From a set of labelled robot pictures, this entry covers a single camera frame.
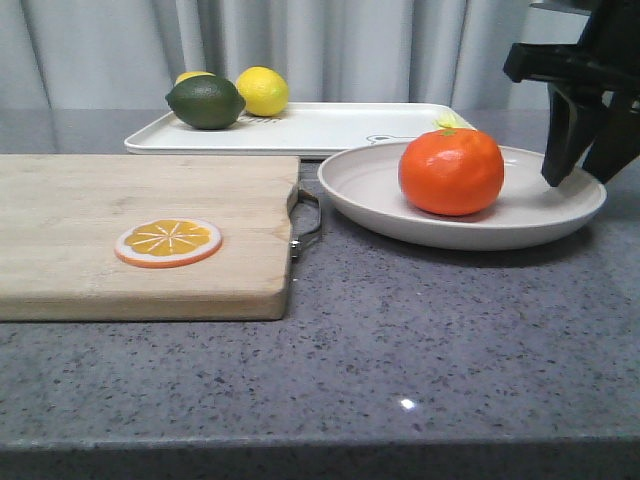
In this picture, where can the beige round plate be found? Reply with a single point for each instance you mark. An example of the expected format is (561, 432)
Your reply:
(363, 185)

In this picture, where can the wooden cutting board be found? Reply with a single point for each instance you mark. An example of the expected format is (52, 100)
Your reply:
(62, 214)

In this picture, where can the white rectangular tray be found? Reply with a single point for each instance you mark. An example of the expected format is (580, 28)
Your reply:
(308, 130)

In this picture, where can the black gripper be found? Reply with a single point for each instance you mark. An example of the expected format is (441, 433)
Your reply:
(606, 57)

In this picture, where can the grey curtain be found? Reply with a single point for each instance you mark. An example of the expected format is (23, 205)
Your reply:
(127, 54)

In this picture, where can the yellow lemon behind lime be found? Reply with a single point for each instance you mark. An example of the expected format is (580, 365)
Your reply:
(191, 74)

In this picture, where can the yellow plastic fork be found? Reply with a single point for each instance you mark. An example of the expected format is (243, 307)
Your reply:
(447, 121)

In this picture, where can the orange mandarin fruit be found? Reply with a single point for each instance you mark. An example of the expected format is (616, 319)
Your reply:
(452, 172)

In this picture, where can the orange slice toy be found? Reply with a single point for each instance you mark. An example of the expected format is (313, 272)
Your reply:
(168, 243)

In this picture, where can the green lime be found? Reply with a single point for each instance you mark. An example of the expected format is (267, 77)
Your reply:
(206, 102)

